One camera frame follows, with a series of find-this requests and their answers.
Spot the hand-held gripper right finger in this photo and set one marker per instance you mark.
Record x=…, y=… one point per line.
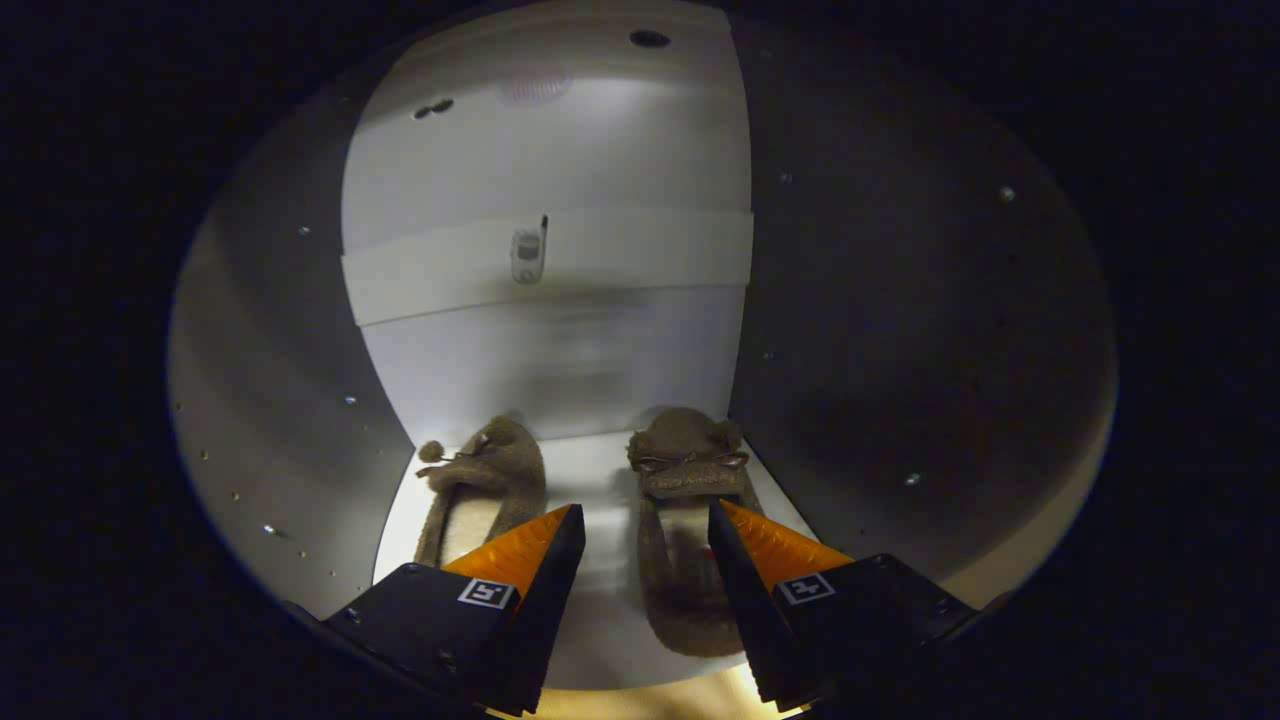
x=750, y=610

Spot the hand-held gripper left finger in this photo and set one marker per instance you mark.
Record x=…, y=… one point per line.
x=545, y=610

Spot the brown fuzzy slipper shoe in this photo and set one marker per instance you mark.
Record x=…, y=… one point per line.
x=685, y=440
x=500, y=470

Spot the grey shoe cabinet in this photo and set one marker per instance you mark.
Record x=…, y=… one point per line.
x=550, y=160

